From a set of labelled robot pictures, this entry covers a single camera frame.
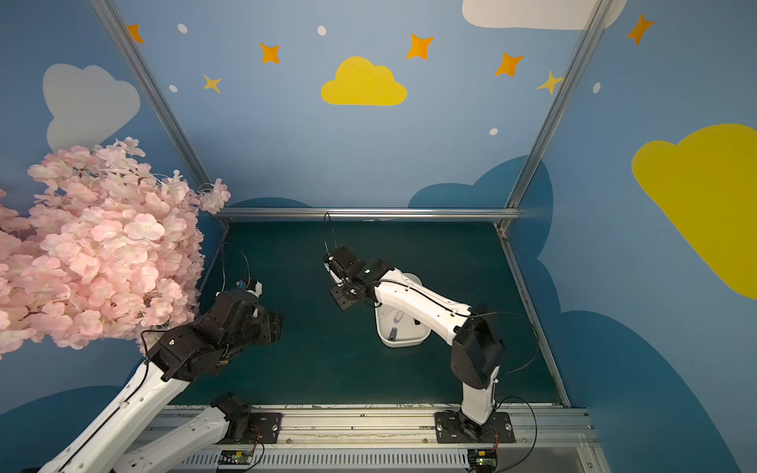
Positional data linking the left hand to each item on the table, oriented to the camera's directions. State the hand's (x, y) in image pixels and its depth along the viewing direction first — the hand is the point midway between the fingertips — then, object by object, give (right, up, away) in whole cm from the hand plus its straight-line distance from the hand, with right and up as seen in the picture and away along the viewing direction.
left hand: (273, 316), depth 72 cm
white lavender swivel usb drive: (+33, -5, +23) cm, 40 cm away
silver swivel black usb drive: (+31, -10, +18) cm, 37 cm away
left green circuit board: (-9, -35, -1) cm, 36 cm away
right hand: (+18, +5, +11) cm, 21 cm away
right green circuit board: (+53, -37, 0) cm, 64 cm away
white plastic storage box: (+33, -8, +21) cm, 40 cm away
